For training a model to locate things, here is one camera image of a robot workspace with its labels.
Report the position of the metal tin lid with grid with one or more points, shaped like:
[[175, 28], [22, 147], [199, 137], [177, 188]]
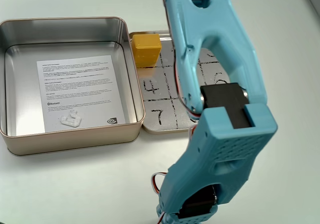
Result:
[[147, 119]]

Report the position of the yellow block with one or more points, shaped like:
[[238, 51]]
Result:
[[146, 49]]

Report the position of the gold metal tin box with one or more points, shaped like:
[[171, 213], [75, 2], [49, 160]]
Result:
[[20, 89]]

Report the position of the small white plastic piece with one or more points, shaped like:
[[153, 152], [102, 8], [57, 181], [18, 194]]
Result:
[[71, 120]]

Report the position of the printed white paper sheet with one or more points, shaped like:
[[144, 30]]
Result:
[[75, 84]]

